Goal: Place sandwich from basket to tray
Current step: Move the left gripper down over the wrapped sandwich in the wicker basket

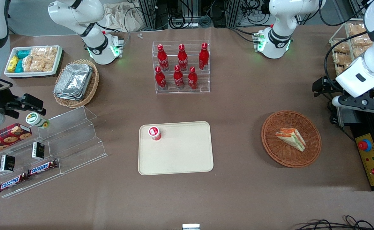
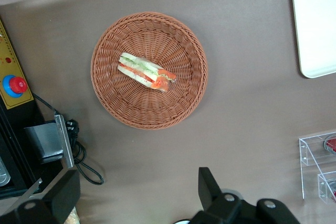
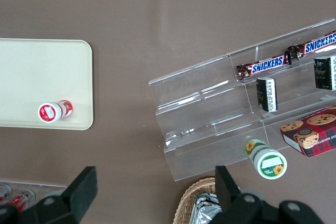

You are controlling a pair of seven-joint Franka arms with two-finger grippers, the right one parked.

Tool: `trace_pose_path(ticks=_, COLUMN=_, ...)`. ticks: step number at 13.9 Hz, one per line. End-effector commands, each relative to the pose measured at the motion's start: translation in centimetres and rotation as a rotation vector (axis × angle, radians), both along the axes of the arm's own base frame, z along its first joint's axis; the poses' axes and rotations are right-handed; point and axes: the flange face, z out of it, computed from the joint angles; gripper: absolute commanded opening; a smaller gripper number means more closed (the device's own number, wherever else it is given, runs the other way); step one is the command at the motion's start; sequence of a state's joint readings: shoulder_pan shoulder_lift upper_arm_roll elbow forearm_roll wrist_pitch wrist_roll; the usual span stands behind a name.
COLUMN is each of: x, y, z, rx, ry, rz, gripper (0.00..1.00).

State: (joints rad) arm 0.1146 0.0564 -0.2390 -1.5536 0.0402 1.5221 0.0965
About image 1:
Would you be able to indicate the stack of foil trays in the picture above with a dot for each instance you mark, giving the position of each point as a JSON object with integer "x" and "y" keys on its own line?
{"x": 73, "y": 81}

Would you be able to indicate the rice cracker pack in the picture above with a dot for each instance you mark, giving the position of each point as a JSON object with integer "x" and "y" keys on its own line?
{"x": 49, "y": 64}
{"x": 37, "y": 64}
{"x": 51, "y": 52}
{"x": 27, "y": 64}
{"x": 38, "y": 52}

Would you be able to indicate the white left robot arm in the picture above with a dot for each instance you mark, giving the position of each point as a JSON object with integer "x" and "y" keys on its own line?
{"x": 281, "y": 19}

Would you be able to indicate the green lid cup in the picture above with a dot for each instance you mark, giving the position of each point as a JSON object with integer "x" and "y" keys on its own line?
{"x": 35, "y": 119}

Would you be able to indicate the brown wicker basket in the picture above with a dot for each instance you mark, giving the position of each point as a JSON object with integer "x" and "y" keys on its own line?
{"x": 279, "y": 153}

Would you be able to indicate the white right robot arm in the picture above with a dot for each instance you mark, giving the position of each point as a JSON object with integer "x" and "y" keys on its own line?
{"x": 78, "y": 14}

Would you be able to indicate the clear acrylic bottle rack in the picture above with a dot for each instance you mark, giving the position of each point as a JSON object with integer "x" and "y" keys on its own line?
{"x": 203, "y": 80}

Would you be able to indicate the yellow snack pack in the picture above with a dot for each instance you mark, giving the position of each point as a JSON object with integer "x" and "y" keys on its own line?
{"x": 13, "y": 64}

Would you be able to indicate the red cola bottle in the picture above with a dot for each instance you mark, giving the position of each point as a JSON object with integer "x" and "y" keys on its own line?
{"x": 162, "y": 59}
{"x": 192, "y": 79}
{"x": 160, "y": 79}
{"x": 182, "y": 59}
{"x": 203, "y": 57}
{"x": 178, "y": 78}

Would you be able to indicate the triangular sandwich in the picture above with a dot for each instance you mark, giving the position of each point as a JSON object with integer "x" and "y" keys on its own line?
{"x": 291, "y": 138}

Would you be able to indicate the white cloth bag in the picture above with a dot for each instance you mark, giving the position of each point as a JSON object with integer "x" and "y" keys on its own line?
{"x": 120, "y": 17}

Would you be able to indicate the clear acrylic stepped shelf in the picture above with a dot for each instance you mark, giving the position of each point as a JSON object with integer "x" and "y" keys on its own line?
{"x": 75, "y": 143}

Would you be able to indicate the small black box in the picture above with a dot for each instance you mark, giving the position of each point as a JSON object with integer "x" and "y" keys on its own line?
{"x": 7, "y": 163}
{"x": 38, "y": 150}

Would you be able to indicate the snickers bar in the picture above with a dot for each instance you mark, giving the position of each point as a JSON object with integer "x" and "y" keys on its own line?
{"x": 13, "y": 182}
{"x": 42, "y": 167}

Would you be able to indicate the red lid cup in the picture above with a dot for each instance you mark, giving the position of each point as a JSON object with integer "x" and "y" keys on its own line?
{"x": 154, "y": 133}

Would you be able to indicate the beige plastic tray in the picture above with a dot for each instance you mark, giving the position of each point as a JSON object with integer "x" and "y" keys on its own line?
{"x": 180, "y": 153}

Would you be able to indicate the light wicker basket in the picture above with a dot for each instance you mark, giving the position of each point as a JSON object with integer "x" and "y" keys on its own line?
{"x": 93, "y": 86}

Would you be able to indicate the aluminium frame post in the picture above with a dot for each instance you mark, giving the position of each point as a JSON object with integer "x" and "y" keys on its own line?
{"x": 150, "y": 12}
{"x": 233, "y": 12}

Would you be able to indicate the teal snack pack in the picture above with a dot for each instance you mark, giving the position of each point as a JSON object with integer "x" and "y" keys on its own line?
{"x": 23, "y": 54}
{"x": 19, "y": 66}

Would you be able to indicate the fried snack pack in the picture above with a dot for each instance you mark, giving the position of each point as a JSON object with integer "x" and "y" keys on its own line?
{"x": 340, "y": 47}
{"x": 356, "y": 29}
{"x": 341, "y": 58}
{"x": 361, "y": 41}
{"x": 340, "y": 68}

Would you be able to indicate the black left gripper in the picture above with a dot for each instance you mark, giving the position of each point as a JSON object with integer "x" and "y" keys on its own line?
{"x": 328, "y": 87}

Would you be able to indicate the yellow emergency stop box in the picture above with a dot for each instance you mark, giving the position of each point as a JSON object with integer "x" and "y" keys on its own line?
{"x": 373, "y": 159}

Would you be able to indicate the white snack tray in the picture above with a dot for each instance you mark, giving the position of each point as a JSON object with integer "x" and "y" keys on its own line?
{"x": 30, "y": 74}

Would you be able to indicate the red tartan cookie box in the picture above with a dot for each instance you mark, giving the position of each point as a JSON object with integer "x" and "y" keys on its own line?
{"x": 5, "y": 137}

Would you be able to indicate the black appliance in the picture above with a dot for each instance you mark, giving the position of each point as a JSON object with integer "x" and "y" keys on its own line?
{"x": 353, "y": 121}

